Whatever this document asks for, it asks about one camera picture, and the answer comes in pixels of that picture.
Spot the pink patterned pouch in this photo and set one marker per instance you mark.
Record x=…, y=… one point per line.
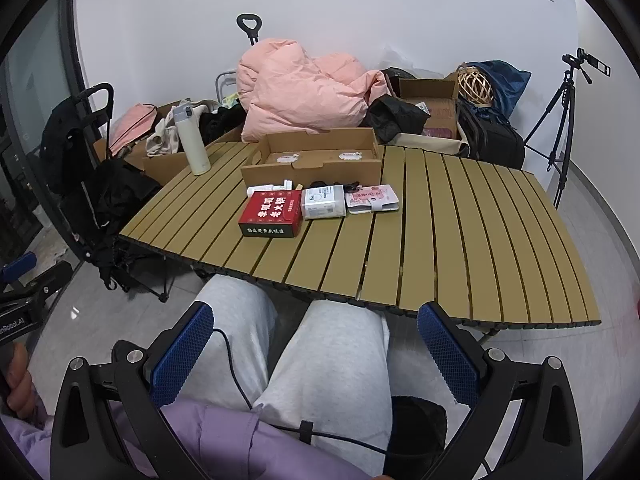
x=375, y=197

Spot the red box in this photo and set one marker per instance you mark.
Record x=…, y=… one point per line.
x=270, y=212

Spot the dark fabric object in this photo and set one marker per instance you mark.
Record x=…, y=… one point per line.
x=417, y=430

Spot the black plastic bag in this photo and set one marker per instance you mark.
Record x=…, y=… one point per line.
x=395, y=115

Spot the blue bag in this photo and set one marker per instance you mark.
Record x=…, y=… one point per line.
x=507, y=80

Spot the person's left hand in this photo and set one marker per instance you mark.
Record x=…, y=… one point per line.
x=20, y=385

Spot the clear plastic bag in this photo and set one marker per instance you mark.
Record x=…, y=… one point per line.
x=400, y=57

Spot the pink duvet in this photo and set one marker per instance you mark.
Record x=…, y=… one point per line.
x=300, y=95

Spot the large cardboard box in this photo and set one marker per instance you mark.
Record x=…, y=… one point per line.
x=160, y=165

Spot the open cardboard box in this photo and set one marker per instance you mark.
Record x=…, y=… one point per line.
x=440, y=112

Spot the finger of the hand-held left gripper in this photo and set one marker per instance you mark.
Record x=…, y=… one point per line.
x=52, y=280
x=17, y=265

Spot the woven rattan basket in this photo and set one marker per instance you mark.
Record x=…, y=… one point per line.
x=475, y=87

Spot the green patterned cloth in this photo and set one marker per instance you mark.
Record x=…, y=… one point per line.
x=230, y=100

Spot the person's right leg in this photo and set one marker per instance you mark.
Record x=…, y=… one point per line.
x=330, y=370

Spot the glass door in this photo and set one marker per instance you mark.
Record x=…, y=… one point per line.
x=30, y=110

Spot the grey metal frame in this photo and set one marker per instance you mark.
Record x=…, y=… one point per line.
x=220, y=85

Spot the pink cloth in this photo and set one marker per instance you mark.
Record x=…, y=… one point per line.
x=132, y=122

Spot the black suitcase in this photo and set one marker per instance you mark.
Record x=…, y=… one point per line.
x=495, y=142

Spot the person's left forearm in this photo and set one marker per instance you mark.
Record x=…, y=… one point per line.
x=22, y=447

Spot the black clothing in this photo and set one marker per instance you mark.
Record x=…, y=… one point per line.
x=222, y=120

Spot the white thermos bottle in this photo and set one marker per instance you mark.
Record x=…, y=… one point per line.
x=195, y=145

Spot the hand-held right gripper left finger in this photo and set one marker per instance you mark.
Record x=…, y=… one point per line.
x=180, y=355

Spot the person's left leg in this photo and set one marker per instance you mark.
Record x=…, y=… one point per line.
x=235, y=320

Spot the beige cloth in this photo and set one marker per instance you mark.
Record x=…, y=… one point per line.
x=162, y=135

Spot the black tripod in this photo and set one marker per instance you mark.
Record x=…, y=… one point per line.
x=564, y=92

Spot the cardboard tray box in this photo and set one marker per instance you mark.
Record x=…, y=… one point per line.
x=320, y=171

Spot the purple jacket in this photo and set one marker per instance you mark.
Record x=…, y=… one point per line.
x=225, y=440

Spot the beige canvas bag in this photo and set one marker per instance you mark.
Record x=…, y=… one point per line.
x=430, y=144

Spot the white spray bottle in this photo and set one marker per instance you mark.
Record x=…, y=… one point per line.
x=265, y=191

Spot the white box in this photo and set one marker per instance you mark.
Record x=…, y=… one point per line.
x=325, y=202

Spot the person's leg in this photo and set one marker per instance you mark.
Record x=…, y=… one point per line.
x=235, y=320
x=330, y=370

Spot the black camera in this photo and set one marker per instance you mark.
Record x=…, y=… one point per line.
x=582, y=62

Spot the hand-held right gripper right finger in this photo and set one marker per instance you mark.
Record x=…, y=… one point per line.
x=447, y=355

